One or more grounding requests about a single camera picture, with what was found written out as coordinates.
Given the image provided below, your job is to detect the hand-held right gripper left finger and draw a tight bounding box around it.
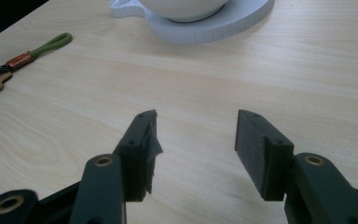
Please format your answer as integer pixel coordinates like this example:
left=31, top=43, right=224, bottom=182
left=69, top=108, right=164, bottom=224

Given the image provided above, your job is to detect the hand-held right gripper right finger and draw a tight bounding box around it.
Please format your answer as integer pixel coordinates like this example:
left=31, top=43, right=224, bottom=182
left=234, top=108, right=358, bottom=224

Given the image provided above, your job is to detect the white round tray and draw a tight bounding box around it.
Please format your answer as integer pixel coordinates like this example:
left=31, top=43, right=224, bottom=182
left=108, top=0, right=276, bottom=45

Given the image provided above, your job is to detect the white bowl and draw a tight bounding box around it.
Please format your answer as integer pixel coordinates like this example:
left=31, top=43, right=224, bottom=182
left=137, top=0, right=230, bottom=23

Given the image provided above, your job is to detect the green strap keychain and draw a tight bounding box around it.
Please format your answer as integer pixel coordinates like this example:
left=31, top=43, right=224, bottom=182
left=0, top=32, right=74, bottom=77

